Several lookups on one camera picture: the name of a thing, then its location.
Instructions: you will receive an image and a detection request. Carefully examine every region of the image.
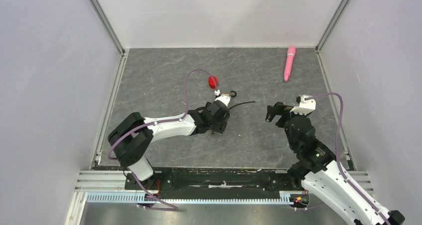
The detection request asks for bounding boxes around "black cable loop strap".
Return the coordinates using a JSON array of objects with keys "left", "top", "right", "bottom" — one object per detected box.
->
[{"left": 228, "top": 100, "right": 258, "bottom": 112}]

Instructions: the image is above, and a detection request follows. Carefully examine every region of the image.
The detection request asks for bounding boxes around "yellow black padlock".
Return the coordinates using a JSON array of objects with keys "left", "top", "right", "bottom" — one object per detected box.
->
[{"left": 225, "top": 90, "right": 237, "bottom": 98}]

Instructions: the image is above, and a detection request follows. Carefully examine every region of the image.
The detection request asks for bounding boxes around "pink pen-shaped stick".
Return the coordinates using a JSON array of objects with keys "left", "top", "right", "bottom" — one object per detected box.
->
[{"left": 284, "top": 46, "right": 296, "bottom": 82}]

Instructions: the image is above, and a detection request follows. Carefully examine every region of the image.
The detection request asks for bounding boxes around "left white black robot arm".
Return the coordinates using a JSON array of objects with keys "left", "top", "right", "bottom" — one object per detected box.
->
[{"left": 107, "top": 94, "right": 231, "bottom": 189}]

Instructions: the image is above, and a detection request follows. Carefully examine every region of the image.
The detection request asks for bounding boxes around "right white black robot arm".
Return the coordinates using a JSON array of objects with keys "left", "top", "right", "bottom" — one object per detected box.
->
[{"left": 266, "top": 101, "right": 405, "bottom": 225}]

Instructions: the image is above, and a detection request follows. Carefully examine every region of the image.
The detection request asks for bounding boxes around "red cylindrical cap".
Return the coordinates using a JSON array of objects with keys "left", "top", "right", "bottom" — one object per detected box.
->
[{"left": 208, "top": 76, "right": 218, "bottom": 89}]

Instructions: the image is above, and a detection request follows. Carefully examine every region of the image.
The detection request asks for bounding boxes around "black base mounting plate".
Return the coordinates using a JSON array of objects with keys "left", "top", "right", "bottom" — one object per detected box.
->
[{"left": 142, "top": 167, "right": 309, "bottom": 200}]

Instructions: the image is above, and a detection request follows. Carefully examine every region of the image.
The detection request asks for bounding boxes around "right aluminium frame rail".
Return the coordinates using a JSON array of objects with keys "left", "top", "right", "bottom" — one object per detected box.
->
[{"left": 315, "top": 0, "right": 356, "bottom": 171}]

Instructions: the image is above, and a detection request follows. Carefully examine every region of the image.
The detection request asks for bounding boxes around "aluminium frame rail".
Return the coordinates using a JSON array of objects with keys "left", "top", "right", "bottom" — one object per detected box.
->
[
  {"left": 315, "top": 0, "right": 356, "bottom": 171},
  {"left": 88, "top": 0, "right": 128, "bottom": 169}
]

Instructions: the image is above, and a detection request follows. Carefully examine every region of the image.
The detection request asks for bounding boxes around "white slotted cable duct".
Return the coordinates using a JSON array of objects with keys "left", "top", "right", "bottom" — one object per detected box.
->
[{"left": 86, "top": 192, "right": 309, "bottom": 206}]

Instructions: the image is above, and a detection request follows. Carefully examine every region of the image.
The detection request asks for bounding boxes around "left aluminium frame rail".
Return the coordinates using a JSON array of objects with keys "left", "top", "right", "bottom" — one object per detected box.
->
[{"left": 88, "top": 0, "right": 128, "bottom": 169}]

